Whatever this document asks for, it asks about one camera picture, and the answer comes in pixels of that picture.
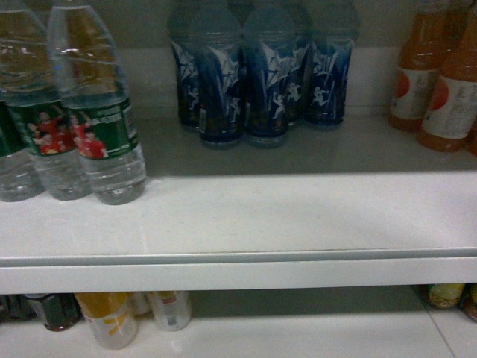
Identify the clear water bottle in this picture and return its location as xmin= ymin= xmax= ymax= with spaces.
xmin=47 ymin=1 xmax=146 ymax=205

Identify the white shelf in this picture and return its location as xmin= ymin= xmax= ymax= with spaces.
xmin=1 ymin=310 xmax=476 ymax=357
xmin=0 ymin=48 xmax=477 ymax=295

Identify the leftmost cut-off water bottle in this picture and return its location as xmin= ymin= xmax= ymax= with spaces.
xmin=1 ymin=97 xmax=45 ymax=202

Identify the middle water bottle players label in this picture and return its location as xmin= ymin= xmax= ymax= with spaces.
xmin=1 ymin=1 xmax=92 ymax=201

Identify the white lower shelf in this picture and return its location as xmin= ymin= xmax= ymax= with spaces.
xmin=1 ymin=310 xmax=476 ymax=357

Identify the blue sports drink front right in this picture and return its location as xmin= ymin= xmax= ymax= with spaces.
xmin=244 ymin=1 xmax=295 ymax=148

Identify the blue sports drink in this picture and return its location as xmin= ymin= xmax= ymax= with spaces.
xmin=304 ymin=1 xmax=360 ymax=131
xmin=190 ymin=1 xmax=244 ymax=149
xmin=167 ymin=1 xmax=201 ymax=131
xmin=244 ymin=1 xmax=295 ymax=148

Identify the blue sports drink front left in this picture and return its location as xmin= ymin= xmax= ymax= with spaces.
xmin=190 ymin=1 xmax=244 ymax=149

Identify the white bottle with barcode below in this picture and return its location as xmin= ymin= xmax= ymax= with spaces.
xmin=148 ymin=291 xmax=192 ymax=331

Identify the blue sports drink back left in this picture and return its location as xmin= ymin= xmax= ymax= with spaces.
xmin=167 ymin=1 xmax=201 ymax=131

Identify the blue sports drink back right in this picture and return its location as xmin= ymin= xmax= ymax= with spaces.
xmin=304 ymin=1 xmax=360 ymax=131

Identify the yellow white drink bottle below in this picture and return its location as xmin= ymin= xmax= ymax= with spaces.
xmin=75 ymin=292 xmax=139 ymax=350

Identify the orange juice bottle back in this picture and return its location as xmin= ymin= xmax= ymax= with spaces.
xmin=388 ymin=1 xmax=473 ymax=132

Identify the orange juice bottle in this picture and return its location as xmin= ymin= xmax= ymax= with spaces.
xmin=417 ymin=8 xmax=476 ymax=152
xmin=388 ymin=1 xmax=473 ymax=132

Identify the dark tea bottle below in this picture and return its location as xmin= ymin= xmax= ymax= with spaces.
xmin=24 ymin=293 xmax=81 ymax=332

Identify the orange juice bottle front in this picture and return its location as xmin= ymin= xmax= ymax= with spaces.
xmin=417 ymin=8 xmax=476 ymax=152

